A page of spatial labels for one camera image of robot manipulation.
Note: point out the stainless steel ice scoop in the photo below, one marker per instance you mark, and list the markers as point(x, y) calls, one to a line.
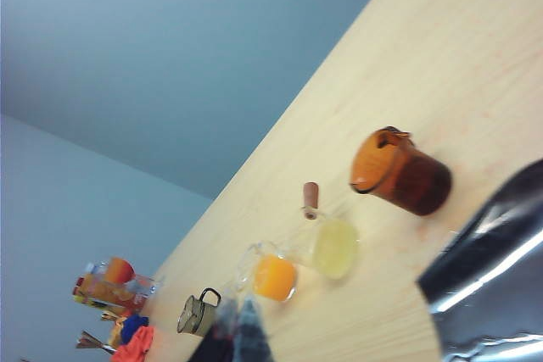
point(492, 277)

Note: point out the clear beaker with yellow liquid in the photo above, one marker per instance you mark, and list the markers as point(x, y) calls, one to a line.
point(335, 247)

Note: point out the small beaker with orange juice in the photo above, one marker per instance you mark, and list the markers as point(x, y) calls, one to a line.
point(273, 279)

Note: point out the amber glass beaker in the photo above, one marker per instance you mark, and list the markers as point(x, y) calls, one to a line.
point(407, 179)

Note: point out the smoky grey glass mug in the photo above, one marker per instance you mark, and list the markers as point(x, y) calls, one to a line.
point(199, 315)

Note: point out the clear stemmed wine glass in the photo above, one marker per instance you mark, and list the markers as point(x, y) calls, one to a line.
point(250, 332)

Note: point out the orange juice bottle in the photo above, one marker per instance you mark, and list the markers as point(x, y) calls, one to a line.
point(116, 271)

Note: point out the blue cloth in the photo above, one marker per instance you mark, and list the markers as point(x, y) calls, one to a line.
point(133, 328)

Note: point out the orange red cloth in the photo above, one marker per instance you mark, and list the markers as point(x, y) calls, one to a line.
point(138, 345)

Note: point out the metal jigger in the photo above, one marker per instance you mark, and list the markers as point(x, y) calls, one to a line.
point(93, 341)

